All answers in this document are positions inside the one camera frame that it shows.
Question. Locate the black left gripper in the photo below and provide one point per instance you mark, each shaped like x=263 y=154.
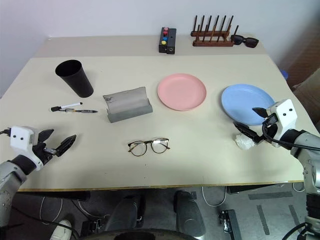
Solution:
x=43 y=151

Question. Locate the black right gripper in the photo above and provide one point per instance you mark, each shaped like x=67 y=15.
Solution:
x=271 y=127

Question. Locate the white marker with black cap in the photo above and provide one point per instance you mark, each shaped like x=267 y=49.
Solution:
x=67 y=106

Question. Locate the clear black ballpoint pen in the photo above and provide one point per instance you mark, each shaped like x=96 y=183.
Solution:
x=85 y=111

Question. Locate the tortoiseshell round eyeglasses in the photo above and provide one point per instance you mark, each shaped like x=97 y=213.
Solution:
x=150 y=142

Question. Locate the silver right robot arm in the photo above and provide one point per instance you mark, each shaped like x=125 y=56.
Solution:
x=310 y=162

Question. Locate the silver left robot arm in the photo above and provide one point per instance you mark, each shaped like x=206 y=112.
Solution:
x=10 y=175

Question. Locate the blue plastic plate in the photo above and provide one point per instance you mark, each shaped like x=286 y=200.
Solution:
x=245 y=102

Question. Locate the small crumpled white tissue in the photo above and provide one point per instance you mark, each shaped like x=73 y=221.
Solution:
x=243 y=143

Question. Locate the brown cardboard box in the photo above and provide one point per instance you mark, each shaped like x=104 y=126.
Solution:
x=308 y=97

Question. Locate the black plastic cup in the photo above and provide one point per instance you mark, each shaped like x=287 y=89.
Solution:
x=77 y=80

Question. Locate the black sunglasses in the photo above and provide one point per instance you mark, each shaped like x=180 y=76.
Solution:
x=251 y=42

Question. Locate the pink plastic plate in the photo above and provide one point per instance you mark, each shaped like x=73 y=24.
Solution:
x=181 y=91

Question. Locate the grey open glasses case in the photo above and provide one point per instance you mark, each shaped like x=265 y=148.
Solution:
x=127 y=102

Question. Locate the brown wooden peg rack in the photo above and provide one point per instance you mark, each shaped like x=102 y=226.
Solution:
x=212 y=43

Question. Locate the white shoe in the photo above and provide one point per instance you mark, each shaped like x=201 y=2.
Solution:
x=61 y=231

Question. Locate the dark rounded robot leg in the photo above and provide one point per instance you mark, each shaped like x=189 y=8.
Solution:
x=125 y=212
x=188 y=215

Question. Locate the black floor device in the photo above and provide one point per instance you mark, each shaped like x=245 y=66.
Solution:
x=231 y=225

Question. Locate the plain black rectangular box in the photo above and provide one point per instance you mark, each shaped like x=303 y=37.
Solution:
x=172 y=40

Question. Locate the black box with coloured buttons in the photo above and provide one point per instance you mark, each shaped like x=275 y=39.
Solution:
x=163 y=46

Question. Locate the dark round base disc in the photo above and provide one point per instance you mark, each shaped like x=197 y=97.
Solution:
x=140 y=235

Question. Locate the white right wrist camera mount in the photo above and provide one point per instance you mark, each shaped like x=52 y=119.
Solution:
x=285 y=112

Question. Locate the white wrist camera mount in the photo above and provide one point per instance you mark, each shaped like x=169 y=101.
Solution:
x=21 y=136
x=285 y=112

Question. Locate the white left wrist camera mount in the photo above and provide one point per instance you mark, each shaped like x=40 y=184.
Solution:
x=21 y=136

